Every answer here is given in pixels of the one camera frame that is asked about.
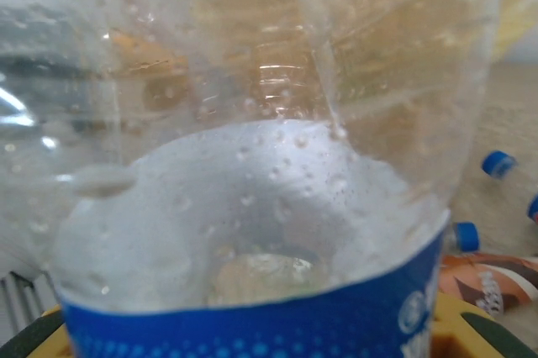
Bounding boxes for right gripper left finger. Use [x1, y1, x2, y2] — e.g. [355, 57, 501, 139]
[0, 305, 71, 358]

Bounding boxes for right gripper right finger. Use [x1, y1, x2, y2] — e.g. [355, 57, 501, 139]
[430, 290, 538, 358]

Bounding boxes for brown Nescafe coffee bottle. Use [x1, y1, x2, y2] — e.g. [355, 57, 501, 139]
[439, 251, 538, 315]

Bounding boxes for Pepsi bottle blue cap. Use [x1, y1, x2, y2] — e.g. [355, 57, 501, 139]
[0, 0, 505, 358]
[481, 150, 538, 224]

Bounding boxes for yellow translucent bin liner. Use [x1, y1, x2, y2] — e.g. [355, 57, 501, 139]
[493, 0, 538, 63]

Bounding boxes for small blue label water bottle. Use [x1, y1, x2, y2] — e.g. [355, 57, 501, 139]
[445, 222, 480, 255]

